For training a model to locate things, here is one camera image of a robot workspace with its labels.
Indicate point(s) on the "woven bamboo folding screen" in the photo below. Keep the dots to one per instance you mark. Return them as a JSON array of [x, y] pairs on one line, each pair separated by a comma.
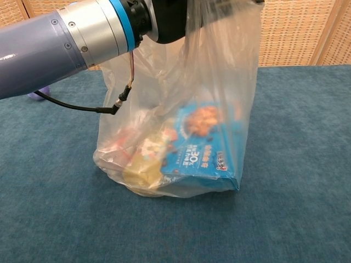
[[296, 33]]

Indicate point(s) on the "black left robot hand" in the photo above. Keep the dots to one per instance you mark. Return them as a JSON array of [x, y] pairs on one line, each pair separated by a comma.
[[170, 22]]

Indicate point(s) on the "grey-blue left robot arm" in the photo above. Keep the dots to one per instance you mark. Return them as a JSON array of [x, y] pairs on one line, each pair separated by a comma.
[[55, 49]]

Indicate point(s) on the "yellow snack packet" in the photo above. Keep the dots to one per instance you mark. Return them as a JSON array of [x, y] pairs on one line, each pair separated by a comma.
[[140, 175]]

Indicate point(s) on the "purple ball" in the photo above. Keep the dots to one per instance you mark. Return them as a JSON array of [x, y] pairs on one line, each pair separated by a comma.
[[32, 96]]

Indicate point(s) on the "red white snack packet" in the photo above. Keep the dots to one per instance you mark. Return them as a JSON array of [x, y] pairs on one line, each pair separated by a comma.
[[123, 139]]

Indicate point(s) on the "teal table cloth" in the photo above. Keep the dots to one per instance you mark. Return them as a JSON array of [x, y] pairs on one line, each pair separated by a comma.
[[55, 191]]

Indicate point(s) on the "blue cookie box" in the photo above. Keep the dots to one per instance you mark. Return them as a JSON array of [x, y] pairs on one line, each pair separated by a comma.
[[203, 161]]

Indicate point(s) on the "clear plastic shopping bag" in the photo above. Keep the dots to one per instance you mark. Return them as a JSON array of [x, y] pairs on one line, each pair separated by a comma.
[[219, 82]]

